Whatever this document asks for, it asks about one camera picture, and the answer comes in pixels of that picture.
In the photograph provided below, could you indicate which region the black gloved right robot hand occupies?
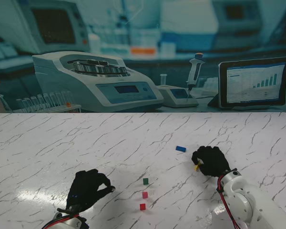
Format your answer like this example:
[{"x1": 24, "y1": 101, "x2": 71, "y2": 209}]
[{"x1": 192, "y1": 146, "x2": 231, "y2": 178}]

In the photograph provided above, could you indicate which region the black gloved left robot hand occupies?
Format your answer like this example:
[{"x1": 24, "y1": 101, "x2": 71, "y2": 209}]
[{"x1": 66, "y1": 168, "x2": 116, "y2": 212}]

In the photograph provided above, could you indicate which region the printed laboratory photo backdrop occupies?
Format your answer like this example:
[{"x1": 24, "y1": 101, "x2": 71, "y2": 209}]
[{"x1": 0, "y1": 0, "x2": 286, "y2": 114}]

